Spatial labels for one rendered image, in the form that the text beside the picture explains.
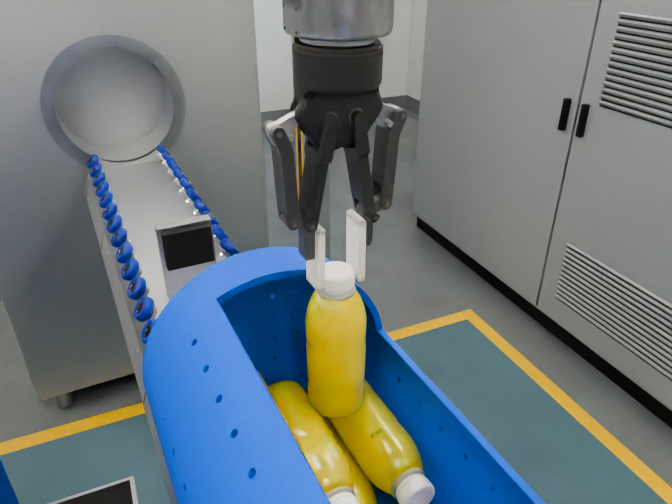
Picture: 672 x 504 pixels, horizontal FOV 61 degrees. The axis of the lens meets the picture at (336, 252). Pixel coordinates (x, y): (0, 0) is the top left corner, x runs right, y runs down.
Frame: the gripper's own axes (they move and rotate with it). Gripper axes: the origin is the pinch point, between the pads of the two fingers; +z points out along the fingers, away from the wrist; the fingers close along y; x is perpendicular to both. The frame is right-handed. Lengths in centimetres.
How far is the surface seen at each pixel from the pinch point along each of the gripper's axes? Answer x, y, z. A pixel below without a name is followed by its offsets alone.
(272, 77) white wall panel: -430, -154, 89
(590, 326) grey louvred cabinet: -70, -148, 108
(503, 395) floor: -70, -108, 127
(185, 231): -49, 6, 20
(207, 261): -49, 2, 27
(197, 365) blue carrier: 2.2, 15.4, 7.2
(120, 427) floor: -119, 26, 128
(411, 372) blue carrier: 4.0, -7.8, 15.8
